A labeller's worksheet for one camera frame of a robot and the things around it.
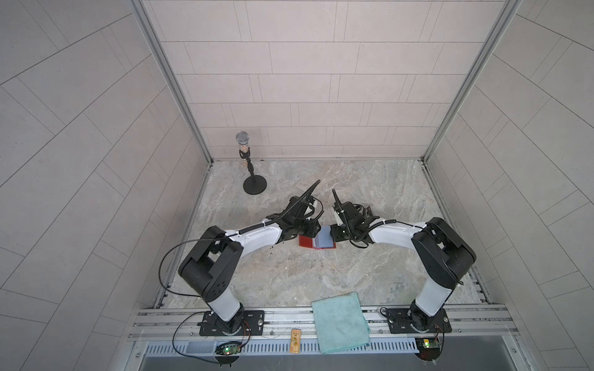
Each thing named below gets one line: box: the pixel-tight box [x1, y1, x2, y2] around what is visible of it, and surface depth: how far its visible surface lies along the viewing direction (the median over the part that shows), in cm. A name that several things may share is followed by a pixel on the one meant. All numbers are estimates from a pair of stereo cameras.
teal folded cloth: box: [310, 291, 371, 354], surface depth 72 cm
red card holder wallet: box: [298, 224, 337, 250], surface depth 88 cm
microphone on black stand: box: [235, 130, 267, 195], surface depth 106 cm
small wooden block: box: [289, 328, 302, 354], surface depth 68 cm
